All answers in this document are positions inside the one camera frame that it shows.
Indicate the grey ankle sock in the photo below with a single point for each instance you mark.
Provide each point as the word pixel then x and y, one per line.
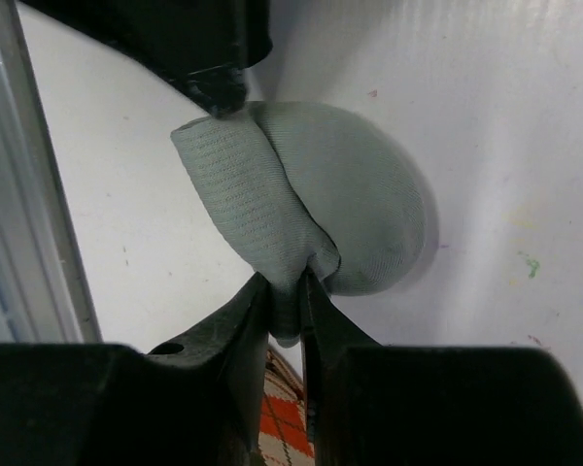
pixel 297 187

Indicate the aluminium front rail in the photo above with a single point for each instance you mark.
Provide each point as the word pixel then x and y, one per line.
pixel 44 296

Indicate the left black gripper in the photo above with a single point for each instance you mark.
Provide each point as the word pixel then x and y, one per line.
pixel 206 44

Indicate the argyle beige orange sock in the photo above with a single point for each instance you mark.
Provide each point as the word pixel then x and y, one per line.
pixel 282 439

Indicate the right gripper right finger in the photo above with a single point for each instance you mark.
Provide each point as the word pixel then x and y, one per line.
pixel 327 336

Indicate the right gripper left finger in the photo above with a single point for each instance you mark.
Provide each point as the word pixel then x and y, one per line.
pixel 213 404

